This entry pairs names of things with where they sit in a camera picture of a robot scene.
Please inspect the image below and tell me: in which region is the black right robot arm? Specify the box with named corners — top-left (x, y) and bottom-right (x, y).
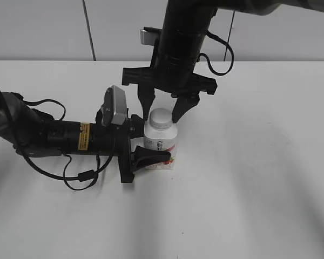
top-left (122, 1), bottom-right (324, 123)

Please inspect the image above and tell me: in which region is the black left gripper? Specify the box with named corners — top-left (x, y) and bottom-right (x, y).
top-left (89, 110), bottom-right (171, 183)

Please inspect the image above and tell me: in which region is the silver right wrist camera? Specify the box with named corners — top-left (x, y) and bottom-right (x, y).
top-left (140, 27), bottom-right (162, 46)

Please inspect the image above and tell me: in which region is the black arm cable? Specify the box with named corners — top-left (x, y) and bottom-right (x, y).
top-left (198, 31), bottom-right (235, 76)
top-left (0, 78), bottom-right (117, 191)

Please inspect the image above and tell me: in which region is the white screw bottle cap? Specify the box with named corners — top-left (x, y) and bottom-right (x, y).
top-left (149, 108), bottom-right (173, 130)

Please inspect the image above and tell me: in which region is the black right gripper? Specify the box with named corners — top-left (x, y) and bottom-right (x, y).
top-left (121, 37), bottom-right (217, 123)

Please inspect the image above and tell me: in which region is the white yili changqing yogurt bottle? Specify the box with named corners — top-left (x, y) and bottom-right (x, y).
top-left (144, 122), bottom-right (178, 170)

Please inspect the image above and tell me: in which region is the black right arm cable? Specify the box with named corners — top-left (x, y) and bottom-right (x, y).
top-left (198, 31), bottom-right (235, 76)

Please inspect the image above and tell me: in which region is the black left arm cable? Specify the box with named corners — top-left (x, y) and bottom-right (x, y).
top-left (0, 78), bottom-right (117, 191)

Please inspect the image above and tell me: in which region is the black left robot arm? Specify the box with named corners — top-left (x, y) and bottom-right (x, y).
top-left (0, 86), bottom-right (171, 185)

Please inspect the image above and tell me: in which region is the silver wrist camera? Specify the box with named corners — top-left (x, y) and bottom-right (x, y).
top-left (100, 85), bottom-right (127, 127)
top-left (140, 27), bottom-right (162, 46)

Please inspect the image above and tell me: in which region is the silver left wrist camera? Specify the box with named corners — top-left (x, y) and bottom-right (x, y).
top-left (100, 85), bottom-right (127, 127)

